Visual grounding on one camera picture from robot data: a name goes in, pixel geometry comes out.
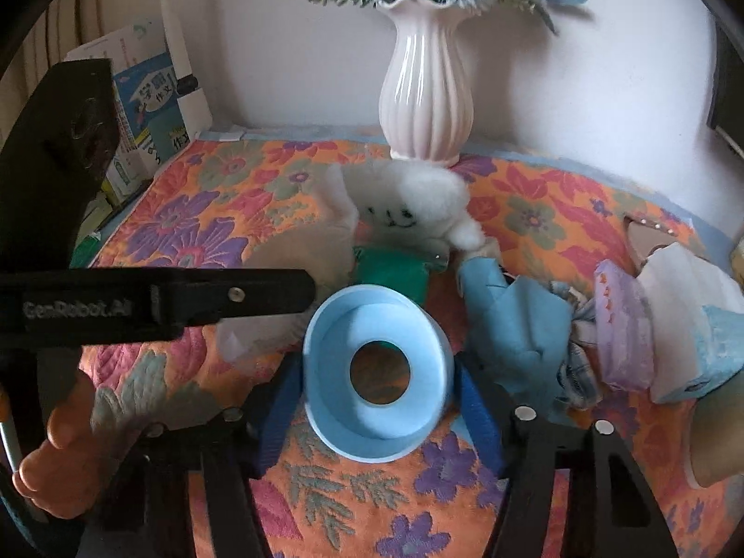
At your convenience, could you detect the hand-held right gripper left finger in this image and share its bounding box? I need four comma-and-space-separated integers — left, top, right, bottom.
87, 360, 309, 558

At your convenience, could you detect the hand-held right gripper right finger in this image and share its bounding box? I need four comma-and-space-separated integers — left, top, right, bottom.
452, 354, 682, 558

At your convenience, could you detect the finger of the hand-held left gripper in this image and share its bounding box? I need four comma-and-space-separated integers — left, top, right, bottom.
152, 268, 318, 330

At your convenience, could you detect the light blue foam ring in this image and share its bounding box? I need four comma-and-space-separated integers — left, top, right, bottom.
302, 284, 455, 465

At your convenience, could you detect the blue cloth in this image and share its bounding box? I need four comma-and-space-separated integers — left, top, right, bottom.
458, 256, 589, 426

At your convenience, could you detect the plaid cloth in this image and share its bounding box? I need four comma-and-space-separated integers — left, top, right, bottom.
549, 282, 606, 409

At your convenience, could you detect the green cloth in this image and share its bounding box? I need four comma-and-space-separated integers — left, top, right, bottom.
353, 247, 432, 306

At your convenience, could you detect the white plush toy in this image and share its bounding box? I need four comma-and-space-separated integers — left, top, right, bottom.
343, 161, 502, 260

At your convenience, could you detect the person's left hand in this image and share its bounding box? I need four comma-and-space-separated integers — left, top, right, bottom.
12, 382, 101, 522

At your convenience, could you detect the green packet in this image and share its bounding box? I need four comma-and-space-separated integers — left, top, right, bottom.
71, 231, 118, 269

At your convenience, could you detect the orange floral quilted mat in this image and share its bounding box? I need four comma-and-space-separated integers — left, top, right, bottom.
70, 138, 734, 558

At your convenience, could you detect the blue cover book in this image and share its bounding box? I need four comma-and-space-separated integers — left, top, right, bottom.
110, 51, 194, 199

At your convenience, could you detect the white paper workbook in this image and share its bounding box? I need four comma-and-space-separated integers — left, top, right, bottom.
63, 16, 175, 106

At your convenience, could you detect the purple packet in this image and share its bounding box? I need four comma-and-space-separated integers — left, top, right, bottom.
594, 259, 659, 392

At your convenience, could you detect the beige curtain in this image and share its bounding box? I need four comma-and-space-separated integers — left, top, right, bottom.
12, 0, 167, 71

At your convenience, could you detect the beige crumpled cloth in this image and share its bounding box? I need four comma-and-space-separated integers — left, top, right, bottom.
636, 242, 744, 405

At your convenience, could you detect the brown studded pouch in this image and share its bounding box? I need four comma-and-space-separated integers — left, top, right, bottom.
626, 214, 699, 273

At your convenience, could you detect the white ribbed vase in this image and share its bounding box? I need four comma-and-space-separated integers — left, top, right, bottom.
379, 0, 476, 168

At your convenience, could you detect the dark flat panel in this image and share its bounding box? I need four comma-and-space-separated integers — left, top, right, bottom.
705, 12, 744, 159

